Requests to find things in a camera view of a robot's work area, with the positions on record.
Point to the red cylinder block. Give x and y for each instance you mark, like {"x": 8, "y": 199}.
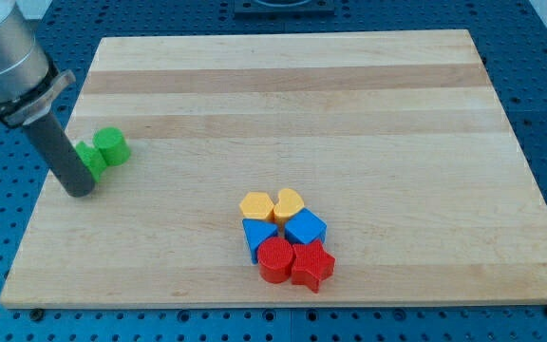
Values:
{"x": 275, "y": 257}

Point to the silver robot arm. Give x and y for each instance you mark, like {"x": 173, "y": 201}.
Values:
{"x": 29, "y": 84}

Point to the green star block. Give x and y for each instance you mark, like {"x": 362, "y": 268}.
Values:
{"x": 92, "y": 158}

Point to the dark mounting plate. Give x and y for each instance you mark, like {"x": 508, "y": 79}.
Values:
{"x": 282, "y": 7}

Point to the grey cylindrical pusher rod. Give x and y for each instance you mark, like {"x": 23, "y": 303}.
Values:
{"x": 48, "y": 137}

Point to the wooden board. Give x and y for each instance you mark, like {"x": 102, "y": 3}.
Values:
{"x": 397, "y": 140}

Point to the blue triangle block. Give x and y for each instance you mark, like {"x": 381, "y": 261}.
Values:
{"x": 256, "y": 232}

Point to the green cylinder block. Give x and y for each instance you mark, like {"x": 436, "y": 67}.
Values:
{"x": 112, "y": 145}

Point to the red star block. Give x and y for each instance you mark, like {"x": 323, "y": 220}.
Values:
{"x": 312, "y": 265}

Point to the blue cube block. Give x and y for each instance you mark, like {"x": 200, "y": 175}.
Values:
{"x": 305, "y": 227}

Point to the yellow hexagon block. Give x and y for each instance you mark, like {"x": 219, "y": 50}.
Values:
{"x": 257, "y": 205}

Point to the yellow heart block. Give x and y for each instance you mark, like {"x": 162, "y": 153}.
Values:
{"x": 289, "y": 203}

